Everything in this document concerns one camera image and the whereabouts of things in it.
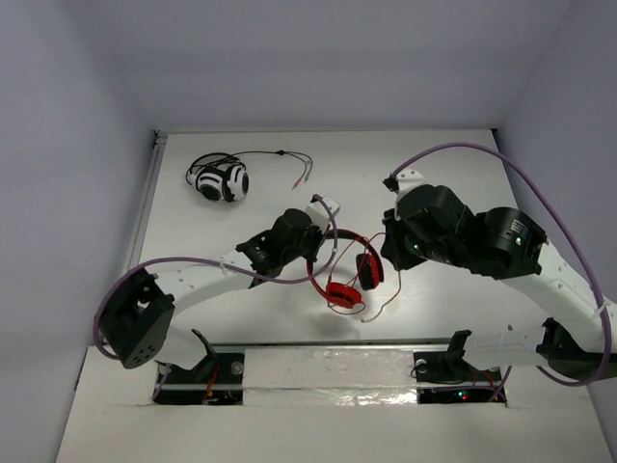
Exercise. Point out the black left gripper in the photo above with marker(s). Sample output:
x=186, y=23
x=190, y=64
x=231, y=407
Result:
x=313, y=239

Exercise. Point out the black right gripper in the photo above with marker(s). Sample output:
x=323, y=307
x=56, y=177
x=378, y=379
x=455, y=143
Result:
x=391, y=246

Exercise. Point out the red black headphones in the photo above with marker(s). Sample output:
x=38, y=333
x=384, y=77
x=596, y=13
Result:
x=356, y=270

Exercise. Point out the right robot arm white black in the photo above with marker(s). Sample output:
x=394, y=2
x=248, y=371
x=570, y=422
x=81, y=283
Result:
x=430, y=223

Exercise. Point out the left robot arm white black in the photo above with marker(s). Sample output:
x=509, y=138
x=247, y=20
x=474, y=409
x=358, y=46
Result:
x=133, y=324

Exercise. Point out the white black headphones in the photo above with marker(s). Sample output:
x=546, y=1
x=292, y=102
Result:
x=219, y=177

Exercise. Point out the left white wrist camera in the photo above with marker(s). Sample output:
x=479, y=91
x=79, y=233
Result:
x=321, y=210

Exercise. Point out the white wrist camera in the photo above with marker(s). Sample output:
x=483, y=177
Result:
x=321, y=210
x=404, y=182

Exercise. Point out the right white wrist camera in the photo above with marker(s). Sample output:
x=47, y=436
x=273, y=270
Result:
x=404, y=182

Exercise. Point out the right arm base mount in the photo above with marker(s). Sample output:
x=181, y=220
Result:
x=439, y=382

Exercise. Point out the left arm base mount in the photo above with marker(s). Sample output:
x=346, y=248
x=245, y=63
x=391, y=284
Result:
x=217, y=381

